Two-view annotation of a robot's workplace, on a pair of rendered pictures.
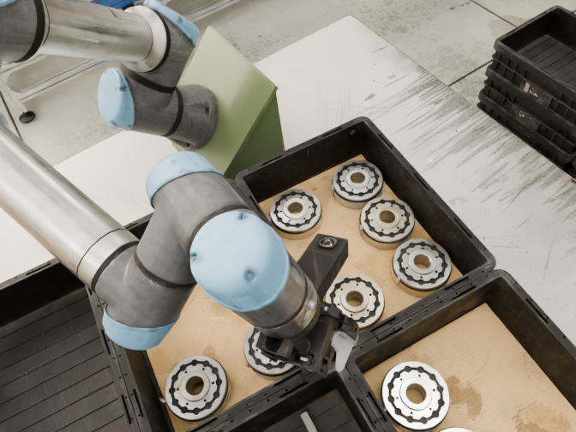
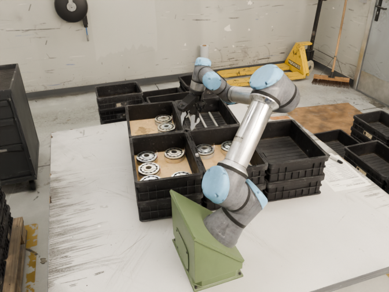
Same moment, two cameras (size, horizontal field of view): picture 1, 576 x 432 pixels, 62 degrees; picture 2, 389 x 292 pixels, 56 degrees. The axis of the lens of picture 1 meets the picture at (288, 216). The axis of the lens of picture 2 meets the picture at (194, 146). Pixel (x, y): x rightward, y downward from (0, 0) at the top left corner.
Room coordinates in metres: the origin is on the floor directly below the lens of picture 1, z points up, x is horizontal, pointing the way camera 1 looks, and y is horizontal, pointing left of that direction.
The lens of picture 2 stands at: (1.87, 0.21, 1.84)
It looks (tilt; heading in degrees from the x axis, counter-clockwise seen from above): 31 degrees down; 187
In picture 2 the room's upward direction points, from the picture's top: 1 degrees counter-clockwise
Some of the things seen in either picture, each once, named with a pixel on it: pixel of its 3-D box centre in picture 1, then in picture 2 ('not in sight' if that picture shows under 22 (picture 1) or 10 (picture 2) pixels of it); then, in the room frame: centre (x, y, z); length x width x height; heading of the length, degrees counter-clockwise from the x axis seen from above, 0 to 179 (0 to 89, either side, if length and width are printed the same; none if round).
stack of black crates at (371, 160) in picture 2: not in sight; (374, 177); (-0.35, 1.21, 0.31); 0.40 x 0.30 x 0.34; 25
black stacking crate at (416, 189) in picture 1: (353, 234); (164, 165); (0.45, -0.12, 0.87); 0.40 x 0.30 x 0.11; 19
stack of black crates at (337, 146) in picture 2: not in sight; (337, 154); (-0.72, 1.04, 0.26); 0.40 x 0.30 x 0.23; 25
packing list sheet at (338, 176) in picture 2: not in sight; (335, 171); (0.17, 0.76, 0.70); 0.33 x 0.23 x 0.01; 25
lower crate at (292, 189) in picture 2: not in sight; (278, 167); (0.25, 0.45, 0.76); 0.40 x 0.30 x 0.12; 19
